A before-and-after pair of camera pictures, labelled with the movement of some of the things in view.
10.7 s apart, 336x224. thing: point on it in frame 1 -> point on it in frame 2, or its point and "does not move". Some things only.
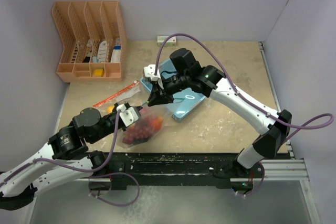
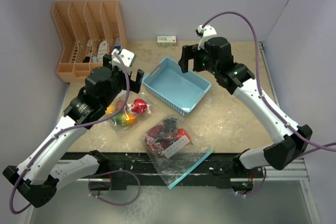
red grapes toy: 140,132 -> 151,135
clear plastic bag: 151,120 -> 176,150
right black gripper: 158,96 -> 190,51
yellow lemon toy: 109,109 does not move
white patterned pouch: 102,52 does not move
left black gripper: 124,129 -> 106,59
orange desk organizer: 94,39 does not move
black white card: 89,45 does not move
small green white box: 171,41 does not move
